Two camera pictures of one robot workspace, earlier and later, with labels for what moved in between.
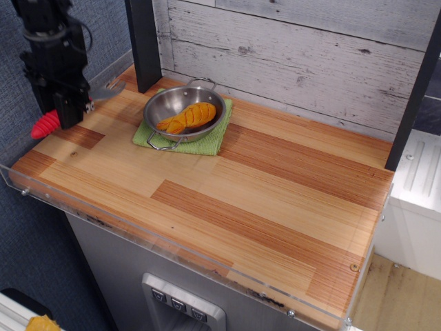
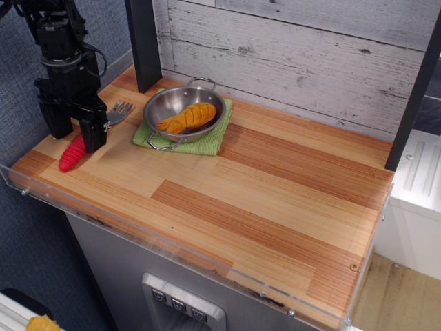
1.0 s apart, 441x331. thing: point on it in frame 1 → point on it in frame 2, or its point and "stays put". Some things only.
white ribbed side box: x=410 y=232 stays put
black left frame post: x=144 y=35 stays put
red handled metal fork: x=52 y=120 → x=77 y=150
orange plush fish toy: x=193 y=115 stays put
